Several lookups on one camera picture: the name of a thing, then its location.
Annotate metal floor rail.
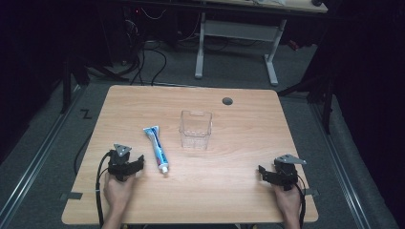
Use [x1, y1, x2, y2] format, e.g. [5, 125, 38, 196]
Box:
[309, 101, 373, 229]
[0, 85, 86, 229]

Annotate blue and white toothpaste tube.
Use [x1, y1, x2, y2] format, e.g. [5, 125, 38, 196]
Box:
[142, 125, 170, 175]

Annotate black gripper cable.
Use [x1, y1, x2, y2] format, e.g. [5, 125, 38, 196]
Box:
[293, 177, 308, 229]
[96, 151, 113, 229]

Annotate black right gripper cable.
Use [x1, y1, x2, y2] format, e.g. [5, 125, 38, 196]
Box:
[293, 177, 308, 229]

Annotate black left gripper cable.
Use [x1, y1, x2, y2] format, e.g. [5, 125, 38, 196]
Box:
[96, 151, 113, 229]

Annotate person's left hand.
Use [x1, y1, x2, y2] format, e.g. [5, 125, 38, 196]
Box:
[102, 173, 137, 209]

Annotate thin black floor cable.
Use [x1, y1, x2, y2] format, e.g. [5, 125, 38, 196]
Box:
[73, 132, 95, 177]

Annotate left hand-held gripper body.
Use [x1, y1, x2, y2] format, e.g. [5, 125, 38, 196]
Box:
[107, 143, 136, 183]

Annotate person's right hand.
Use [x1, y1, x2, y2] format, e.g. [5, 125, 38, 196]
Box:
[272, 183, 303, 219]

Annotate clear plastic container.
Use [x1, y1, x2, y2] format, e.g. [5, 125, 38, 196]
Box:
[178, 109, 214, 152]

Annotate black metal stand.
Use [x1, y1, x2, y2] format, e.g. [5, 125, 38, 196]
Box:
[276, 72, 336, 135]
[59, 52, 131, 115]

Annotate wooden desk with white legs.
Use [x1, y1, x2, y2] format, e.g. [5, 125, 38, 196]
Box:
[193, 0, 330, 87]

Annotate black floor cables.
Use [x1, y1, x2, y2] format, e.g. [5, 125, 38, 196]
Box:
[125, 18, 168, 87]

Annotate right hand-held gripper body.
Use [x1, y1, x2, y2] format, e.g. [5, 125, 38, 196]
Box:
[272, 154, 308, 192]

